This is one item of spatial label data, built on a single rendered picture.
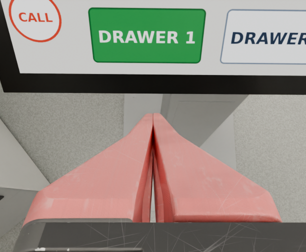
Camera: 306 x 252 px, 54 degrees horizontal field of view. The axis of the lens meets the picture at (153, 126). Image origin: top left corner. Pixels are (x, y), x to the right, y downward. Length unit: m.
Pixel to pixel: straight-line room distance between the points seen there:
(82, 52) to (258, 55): 0.15
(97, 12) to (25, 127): 1.13
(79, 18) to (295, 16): 0.17
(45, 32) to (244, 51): 0.17
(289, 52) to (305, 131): 1.14
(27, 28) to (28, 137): 1.09
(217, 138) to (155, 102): 0.29
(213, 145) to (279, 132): 0.30
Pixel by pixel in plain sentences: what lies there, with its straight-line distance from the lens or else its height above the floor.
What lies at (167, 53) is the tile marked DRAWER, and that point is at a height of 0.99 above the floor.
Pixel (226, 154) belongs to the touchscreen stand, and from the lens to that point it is 1.25.
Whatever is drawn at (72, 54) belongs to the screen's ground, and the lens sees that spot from 0.28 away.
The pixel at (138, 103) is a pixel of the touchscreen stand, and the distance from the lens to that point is 1.26.
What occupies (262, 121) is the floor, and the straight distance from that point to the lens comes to 1.36.
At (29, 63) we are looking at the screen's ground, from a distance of 0.29.
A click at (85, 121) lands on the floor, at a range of 1.30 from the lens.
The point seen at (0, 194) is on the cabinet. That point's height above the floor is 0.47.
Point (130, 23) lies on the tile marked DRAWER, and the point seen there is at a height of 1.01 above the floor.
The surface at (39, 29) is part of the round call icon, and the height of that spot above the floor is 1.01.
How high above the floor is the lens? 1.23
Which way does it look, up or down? 76 degrees down
